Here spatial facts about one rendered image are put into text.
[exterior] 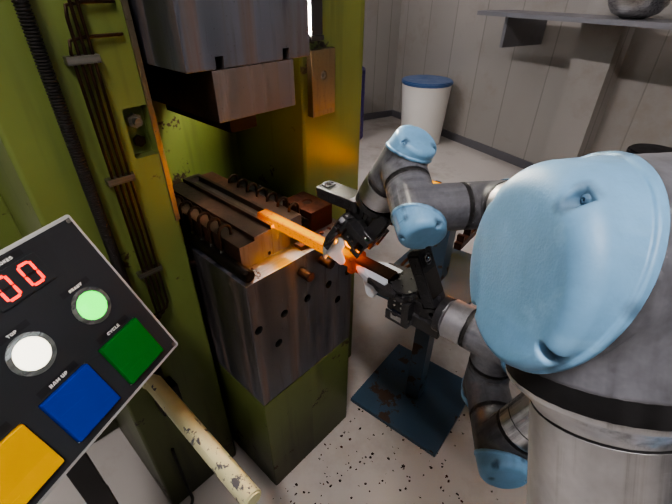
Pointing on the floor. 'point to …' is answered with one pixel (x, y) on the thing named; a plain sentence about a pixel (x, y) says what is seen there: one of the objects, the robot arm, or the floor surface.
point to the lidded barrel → (425, 102)
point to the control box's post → (90, 482)
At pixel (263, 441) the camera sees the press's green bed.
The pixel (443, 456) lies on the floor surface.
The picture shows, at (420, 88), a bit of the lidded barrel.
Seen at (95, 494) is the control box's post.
